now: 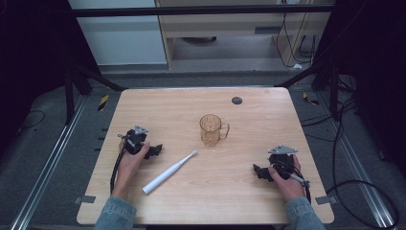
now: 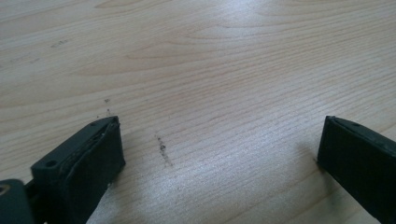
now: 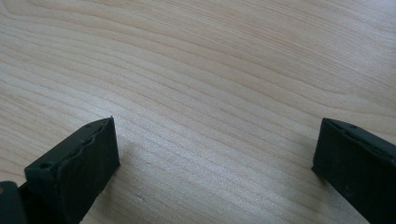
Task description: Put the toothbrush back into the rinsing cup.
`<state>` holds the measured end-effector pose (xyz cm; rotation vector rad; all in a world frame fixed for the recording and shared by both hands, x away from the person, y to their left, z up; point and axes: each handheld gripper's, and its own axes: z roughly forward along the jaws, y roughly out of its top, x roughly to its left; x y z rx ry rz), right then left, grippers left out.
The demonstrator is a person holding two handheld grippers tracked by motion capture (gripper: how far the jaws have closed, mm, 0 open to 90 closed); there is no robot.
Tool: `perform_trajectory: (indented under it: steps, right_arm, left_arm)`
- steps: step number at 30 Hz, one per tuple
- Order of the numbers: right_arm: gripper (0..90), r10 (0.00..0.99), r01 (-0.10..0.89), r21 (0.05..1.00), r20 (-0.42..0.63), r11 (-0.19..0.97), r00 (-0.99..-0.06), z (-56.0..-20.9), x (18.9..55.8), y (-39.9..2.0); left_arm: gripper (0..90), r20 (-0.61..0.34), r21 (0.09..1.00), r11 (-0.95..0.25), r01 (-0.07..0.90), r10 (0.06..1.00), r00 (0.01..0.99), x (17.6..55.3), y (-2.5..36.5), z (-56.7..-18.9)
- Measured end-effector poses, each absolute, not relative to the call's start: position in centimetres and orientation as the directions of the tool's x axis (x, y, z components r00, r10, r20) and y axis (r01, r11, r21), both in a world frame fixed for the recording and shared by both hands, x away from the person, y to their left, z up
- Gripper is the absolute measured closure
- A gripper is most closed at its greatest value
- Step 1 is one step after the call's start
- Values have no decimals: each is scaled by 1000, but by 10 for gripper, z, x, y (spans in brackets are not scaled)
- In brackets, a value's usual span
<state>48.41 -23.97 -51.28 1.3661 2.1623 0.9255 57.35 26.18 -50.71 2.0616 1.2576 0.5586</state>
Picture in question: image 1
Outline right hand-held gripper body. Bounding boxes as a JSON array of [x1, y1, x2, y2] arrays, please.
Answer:
[[267, 145, 299, 180]]

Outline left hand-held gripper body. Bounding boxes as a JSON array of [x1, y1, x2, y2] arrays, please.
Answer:
[[118, 125, 150, 156]]

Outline white electric toothbrush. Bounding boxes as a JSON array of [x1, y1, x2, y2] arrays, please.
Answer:
[[142, 149, 198, 196]]

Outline clear amber cup with handle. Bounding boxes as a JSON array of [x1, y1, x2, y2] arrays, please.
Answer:
[[199, 113, 231, 148]]

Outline person's left hand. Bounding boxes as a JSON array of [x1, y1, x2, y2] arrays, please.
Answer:
[[118, 139, 151, 190]]

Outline person's right hand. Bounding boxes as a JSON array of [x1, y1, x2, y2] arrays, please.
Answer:
[[267, 154, 306, 202]]

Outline yellow black striped tape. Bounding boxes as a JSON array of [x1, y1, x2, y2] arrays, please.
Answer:
[[302, 91, 321, 106], [97, 94, 110, 112]]

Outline black metal stand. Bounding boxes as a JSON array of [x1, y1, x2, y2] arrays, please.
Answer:
[[273, 58, 341, 123], [62, 62, 128, 127]]

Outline white cabinet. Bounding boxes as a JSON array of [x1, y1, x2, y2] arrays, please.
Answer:
[[67, 0, 169, 67]]

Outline dark curtain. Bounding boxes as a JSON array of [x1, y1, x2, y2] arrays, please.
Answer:
[[0, 0, 102, 154], [311, 0, 406, 180]]

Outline light wooden desk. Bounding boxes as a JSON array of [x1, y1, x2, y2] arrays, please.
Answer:
[[154, 0, 337, 71]]

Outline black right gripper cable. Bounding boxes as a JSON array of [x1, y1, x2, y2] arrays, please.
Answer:
[[273, 159, 312, 205]]

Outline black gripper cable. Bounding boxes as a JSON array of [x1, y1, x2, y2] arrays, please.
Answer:
[[109, 149, 127, 195], [273, 159, 312, 205]]

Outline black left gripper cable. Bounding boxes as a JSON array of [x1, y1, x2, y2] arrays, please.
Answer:
[[109, 149, 127, 195]]

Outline black floor cable loop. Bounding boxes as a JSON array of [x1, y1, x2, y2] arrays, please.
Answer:
[[299, 98, 400, 230]]

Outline grey metal table bracket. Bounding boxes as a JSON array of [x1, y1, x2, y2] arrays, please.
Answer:
[[314, 195, 338, 206], [73, 195, 97, 205]]

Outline aluminium floor rail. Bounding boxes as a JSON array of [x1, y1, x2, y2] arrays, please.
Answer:
[[315, 91, 397, 230], [9, 95, 90, 230]]

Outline thin black floor cable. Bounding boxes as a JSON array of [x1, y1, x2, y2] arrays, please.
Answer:
[[18, 109, 47, 131]]

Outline black hanging cables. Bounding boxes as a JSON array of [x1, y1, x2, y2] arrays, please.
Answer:
[[275, 11, 321, 69]]

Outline black horizontal frame bar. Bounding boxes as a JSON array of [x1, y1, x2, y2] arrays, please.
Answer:
[[70, 4, 335, 18]]

